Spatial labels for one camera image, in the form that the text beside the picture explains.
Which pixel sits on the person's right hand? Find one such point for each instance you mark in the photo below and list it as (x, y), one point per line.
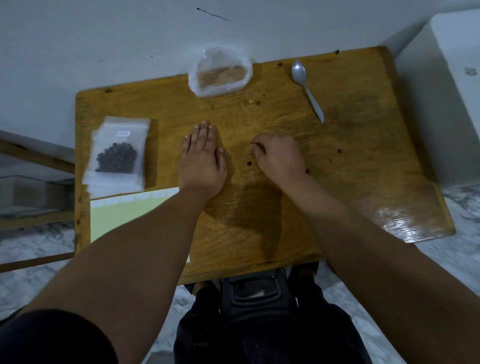
(281, 159)

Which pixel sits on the person's left hand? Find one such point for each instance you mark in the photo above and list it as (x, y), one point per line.
(200, 168)

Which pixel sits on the person's right fingers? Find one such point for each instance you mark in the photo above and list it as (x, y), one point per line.
(258, 146)

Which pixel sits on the person's left little finger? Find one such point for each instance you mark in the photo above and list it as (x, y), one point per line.
(186, 146)

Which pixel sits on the person's left middle finger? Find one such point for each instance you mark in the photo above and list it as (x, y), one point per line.
(203, 134)

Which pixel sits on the person's left thumb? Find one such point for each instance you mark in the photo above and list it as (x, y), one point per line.
(222, 160)

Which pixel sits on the person's right forearm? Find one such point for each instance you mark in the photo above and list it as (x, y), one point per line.
(375, 270)

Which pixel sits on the person's left forearm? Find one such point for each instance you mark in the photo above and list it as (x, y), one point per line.
(138, 270)

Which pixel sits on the clear plastic bag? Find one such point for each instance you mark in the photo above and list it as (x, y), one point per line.
(219, 71)

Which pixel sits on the clear zip bag with peppercorns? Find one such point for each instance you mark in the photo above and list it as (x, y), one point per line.
(120, 129)

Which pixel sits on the black peppercorns heap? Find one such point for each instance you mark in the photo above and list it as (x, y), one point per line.
(117, 158)

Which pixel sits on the silver metal spoon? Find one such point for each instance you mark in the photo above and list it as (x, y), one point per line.
(308, 93)

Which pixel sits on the light green label sheet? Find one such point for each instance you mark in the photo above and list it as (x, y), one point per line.
(116, 215)

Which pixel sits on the black plastic stool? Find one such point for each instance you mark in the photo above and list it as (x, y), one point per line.
(257, 292)

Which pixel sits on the white box appliance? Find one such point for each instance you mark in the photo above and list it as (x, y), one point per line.
(442, 105)

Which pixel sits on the person's black sleeve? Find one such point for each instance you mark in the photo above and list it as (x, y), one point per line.
(52, 339)

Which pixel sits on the wooden shelf frame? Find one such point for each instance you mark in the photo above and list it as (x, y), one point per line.
(33, 157)

